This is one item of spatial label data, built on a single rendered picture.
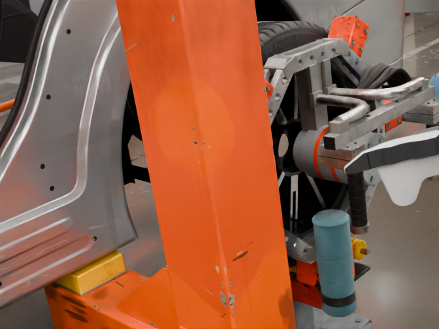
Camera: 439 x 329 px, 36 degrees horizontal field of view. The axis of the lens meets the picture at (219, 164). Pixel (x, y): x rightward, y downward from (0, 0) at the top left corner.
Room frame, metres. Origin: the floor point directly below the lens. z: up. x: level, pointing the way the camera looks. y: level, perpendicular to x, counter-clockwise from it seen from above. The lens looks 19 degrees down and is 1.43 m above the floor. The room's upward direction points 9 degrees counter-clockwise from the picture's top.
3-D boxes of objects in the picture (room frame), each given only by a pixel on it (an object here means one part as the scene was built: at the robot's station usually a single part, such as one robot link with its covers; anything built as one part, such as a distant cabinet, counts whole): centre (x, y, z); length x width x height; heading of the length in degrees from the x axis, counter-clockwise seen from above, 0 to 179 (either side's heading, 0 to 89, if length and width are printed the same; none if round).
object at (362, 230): (1.38, -0.29, 0.83); 0.04 x 0.04 x 0.16
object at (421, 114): (1.63, -0.52, 0.93); 0.09 x 0.05 x 0.05; 42
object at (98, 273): (1.50, 0.36, 0.71); 0.14 x 0.14 x 0.05; 42
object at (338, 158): (1.40, -0.27, 0.93); 0.09 x 0.05 x 0.05; 42
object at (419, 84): (1.65, -0.41, 1.03); 0.19 x 0.18 x 0.11; 42
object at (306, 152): (1.62, -0.30, 0.85); 0.21 x 0.14 x 0.14; 42
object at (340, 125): (1.51, -0.27, 1.03); 0.19 x 0.18 x 0.11; 42
